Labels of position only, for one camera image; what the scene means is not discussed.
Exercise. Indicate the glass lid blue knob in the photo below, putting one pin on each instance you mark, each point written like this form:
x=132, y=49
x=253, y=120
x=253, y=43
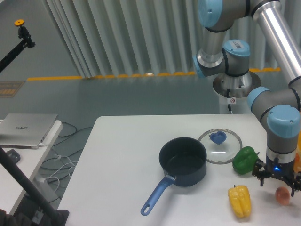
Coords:
x=221, y=145

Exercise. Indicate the white side table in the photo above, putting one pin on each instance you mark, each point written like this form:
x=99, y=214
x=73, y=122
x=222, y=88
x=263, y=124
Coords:
x=11, y=193

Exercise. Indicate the small black table mount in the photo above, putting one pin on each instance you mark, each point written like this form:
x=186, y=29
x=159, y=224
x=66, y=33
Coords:
x=14, y=155

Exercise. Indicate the brown egg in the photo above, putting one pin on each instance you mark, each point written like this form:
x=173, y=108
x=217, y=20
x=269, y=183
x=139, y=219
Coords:
x=282, y=196

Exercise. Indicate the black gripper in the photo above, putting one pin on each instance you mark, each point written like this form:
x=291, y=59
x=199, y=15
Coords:
x=277, y=170

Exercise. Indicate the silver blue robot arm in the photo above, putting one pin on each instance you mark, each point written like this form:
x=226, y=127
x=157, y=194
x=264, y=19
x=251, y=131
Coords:
x=239, y=35

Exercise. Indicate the black tripod pole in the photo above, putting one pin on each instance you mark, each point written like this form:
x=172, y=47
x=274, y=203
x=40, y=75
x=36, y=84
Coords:
x=57, y=217

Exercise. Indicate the green bell pepper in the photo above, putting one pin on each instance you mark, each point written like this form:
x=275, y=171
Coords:
x=244, y=160

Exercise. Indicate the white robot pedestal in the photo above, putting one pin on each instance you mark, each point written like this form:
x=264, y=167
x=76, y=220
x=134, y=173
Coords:
x=236, y=99

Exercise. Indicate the dark blue saucepan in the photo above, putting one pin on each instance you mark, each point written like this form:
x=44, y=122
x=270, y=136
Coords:
x=183, y=161

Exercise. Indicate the silver laptop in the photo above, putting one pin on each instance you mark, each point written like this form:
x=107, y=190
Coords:
x=25, y=130

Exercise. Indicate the yellow bell pepper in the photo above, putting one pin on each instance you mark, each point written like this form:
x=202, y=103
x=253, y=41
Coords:
x=240, y=201

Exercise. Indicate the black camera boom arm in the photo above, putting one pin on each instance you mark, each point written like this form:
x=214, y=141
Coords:
x=26, y=42

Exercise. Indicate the orange bread loaf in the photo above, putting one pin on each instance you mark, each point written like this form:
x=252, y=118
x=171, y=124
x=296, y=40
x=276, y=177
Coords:
x=297, y=161

